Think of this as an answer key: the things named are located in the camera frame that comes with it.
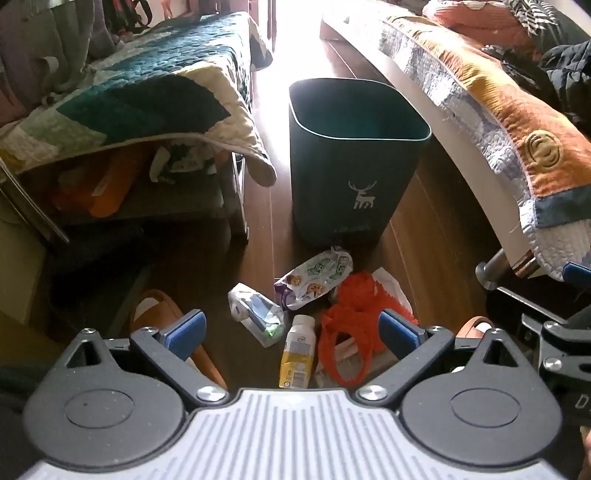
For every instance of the beige box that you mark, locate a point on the beige box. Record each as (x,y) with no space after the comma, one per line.
(18,267)

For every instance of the orange patchwork quilt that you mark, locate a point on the orange patchwork quilt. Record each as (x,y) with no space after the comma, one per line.
(508,115)

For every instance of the black white striped cloth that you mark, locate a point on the black white striped cloth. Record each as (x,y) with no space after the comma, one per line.
(531,18)

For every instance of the dark green trash bin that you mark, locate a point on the dark green trash bin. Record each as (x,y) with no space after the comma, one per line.
(355,184)

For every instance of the orange mesh bag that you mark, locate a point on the orange mesh bag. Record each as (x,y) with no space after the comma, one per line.
(355,295)

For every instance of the white blue plastic wrapper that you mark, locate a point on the white blue plastic wrapper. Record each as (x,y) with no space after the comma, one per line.
(256,314)

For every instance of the grey bed frame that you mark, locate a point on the grey bed frame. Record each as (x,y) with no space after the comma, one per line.
(138,203)

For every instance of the teal patchwork quilt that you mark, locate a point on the teal patchwork quilt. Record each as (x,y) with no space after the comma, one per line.
(138,92)

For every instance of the salmon blanket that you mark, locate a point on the salmon blanket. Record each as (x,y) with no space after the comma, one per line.
(471,21)

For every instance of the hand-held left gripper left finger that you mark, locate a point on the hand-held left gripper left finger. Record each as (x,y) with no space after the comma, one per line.
(187,332)

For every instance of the black backpack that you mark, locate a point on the black backpack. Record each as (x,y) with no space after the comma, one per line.
(124,14)

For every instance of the grey clothing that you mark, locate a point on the grey clothing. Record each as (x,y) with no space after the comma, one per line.
(46,37)

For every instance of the white bed frame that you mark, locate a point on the white bed frame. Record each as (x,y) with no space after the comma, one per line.
(461,161)

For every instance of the black jacket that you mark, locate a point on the black jacket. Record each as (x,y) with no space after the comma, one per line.
(568,74)

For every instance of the crumpled white green cloth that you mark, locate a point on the crumpled white green cloth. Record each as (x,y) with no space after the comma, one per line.
(184,157)

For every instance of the orange slipper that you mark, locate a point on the orange slipper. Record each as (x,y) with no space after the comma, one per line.
(152,302)
(473,325)

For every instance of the orange package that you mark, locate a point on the orange package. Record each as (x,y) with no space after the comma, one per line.
(111,184)

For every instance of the metal bed leg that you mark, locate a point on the metal bed leg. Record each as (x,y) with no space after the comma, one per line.
(496,272)

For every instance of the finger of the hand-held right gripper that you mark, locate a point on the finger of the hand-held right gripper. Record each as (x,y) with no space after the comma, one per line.
(579,272)
(554,341)

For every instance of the purple white cookie wrapper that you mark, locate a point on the purple white cookie wrapper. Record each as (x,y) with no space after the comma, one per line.
(314,277)

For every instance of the yellow drink bottle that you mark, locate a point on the yellow drink bottle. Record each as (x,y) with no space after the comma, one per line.
(298,355)

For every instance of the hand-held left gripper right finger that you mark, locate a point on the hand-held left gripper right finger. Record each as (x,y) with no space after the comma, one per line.
(398,331)

